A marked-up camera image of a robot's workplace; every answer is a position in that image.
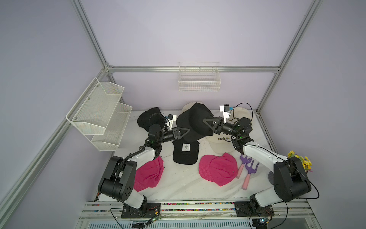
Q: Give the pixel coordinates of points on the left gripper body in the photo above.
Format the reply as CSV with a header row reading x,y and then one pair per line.
x,y
168,136

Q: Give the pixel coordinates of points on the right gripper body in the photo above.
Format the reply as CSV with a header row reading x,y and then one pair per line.
x,y
228,129

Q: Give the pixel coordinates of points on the black cap with white patch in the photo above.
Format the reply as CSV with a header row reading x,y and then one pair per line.
x,y
185,153

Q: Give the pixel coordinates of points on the plain black cap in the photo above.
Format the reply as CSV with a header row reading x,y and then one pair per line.
x,y
192,119
151,117

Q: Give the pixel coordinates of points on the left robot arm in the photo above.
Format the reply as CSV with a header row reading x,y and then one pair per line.
x,y
119,176

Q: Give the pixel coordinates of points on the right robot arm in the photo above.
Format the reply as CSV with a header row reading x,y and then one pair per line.
x,y
290,180

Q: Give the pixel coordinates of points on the cream Colorado cap front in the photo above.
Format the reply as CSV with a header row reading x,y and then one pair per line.
x,y
220,143

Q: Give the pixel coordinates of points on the cream colorado cap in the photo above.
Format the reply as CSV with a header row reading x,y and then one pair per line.
x,y
238,113
220,143

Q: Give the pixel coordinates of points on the cream Colorado cap back right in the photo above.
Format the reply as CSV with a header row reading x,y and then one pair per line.
x,y
238,113

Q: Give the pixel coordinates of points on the cream cap back middle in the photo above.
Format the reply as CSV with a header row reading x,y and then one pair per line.
x,y
189,106

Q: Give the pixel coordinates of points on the purple pink garden fork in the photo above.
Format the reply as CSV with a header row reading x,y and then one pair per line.
x,y
245,160

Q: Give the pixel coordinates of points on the right magenta cap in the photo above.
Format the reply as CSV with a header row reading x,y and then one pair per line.
x,y
220,170

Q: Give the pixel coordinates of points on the magenta cap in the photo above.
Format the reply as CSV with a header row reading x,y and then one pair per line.
x,y
220,170
149,175

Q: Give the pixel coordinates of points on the left magenta cap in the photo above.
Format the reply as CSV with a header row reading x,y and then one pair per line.
x,y
149,175

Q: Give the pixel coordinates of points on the white two-tier mesh shelf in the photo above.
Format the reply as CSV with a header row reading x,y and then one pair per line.
x,y
100,116

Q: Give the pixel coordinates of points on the sunflower bouquet in pot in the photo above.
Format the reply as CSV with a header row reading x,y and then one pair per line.
x,y
306,163

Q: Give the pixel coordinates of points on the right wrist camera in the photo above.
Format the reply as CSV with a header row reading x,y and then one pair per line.
x,y
226,109

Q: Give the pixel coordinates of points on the white wire wall basket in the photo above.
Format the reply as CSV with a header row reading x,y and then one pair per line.
x,y
199,77

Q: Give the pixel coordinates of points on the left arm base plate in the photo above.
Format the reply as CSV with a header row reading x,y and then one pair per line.
x,y
146,211

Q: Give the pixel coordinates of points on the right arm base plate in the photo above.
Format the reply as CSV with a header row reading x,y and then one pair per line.
x,y
249,209

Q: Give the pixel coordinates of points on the aluminium front rail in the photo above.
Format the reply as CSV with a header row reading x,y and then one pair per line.
x,y
203,214

